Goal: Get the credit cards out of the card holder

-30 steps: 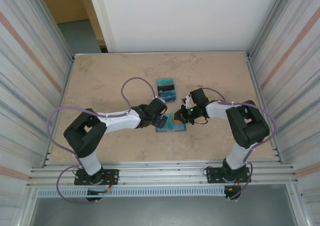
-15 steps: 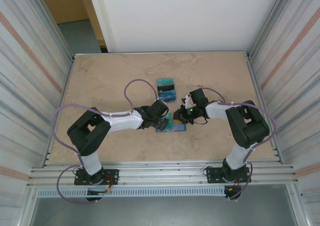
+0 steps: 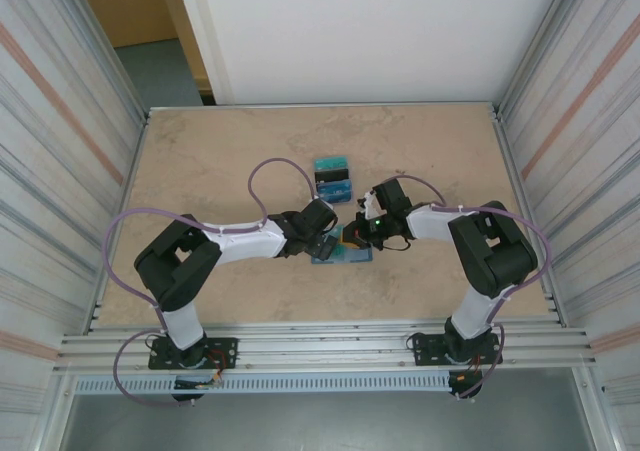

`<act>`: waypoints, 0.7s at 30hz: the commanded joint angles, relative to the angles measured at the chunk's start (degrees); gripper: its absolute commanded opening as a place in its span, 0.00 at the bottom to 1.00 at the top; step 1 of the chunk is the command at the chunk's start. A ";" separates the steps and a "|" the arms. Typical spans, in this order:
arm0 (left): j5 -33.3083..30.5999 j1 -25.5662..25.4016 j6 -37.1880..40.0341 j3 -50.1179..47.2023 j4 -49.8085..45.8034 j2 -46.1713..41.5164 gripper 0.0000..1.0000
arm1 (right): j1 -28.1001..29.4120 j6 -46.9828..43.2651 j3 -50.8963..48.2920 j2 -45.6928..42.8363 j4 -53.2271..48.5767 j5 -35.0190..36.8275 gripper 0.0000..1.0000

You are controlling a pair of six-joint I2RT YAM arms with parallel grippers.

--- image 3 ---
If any teal leather card holder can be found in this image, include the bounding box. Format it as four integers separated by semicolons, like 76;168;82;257
310;223;376;266

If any stack of teal blue cards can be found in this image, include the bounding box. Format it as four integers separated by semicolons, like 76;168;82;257
312;155;358;207

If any blue plastic card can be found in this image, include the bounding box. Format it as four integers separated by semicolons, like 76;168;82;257
315;179;356;205

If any black plastic card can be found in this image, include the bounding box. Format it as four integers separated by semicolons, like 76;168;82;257
313;167;353;185

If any wooden door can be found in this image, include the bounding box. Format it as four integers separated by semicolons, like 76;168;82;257
71;0;214;106

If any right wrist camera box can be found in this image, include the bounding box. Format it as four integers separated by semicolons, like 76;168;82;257
355;188;382;221

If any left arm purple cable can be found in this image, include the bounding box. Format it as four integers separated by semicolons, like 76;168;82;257
103;158;321;411

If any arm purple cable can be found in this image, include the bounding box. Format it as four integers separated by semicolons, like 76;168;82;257
392;173;553;401
103;158;321;411

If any aluminium extrusion rail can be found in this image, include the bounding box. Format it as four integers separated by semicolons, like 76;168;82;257
54;322;599;373

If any aluminium table border frame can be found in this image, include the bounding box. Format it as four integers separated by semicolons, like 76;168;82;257
84;101;571;333

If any slotted grey cable duct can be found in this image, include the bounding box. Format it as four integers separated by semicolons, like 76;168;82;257
74;374;454;395

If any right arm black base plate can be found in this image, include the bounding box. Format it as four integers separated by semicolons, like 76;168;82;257
412;330;503;367

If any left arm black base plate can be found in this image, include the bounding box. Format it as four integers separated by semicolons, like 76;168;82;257
148;337;239;371

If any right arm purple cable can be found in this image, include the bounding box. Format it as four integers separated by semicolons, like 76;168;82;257
392;173;553;401

